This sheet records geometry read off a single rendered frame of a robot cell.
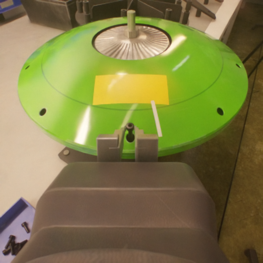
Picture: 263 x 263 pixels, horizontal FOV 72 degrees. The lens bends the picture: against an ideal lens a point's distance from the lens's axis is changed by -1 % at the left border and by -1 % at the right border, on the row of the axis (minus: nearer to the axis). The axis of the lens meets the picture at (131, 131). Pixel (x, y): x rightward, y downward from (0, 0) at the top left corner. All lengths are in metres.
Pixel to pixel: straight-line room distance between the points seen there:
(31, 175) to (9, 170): 0.04
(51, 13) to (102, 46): 0.57
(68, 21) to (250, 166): 1.44
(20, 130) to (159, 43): 0.32
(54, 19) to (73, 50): 0.57
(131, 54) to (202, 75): 0.08
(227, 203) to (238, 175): 0.24
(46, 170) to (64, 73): 0.19
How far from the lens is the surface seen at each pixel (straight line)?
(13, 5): 1.00
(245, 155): 1.64
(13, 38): 0.84
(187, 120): 0.19
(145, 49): 0.25
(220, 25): 0.87
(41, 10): 0.86
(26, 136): 0.42
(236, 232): 1.36
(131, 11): 0.26
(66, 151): 0.35
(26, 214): 0.34
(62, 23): 0.80
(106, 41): 0.27
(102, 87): 0.20
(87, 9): 0.58
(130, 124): 0.16
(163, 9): 0.66
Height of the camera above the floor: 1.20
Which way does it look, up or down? 51 degrees down
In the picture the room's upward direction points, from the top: 1 degrees counter-clockwise
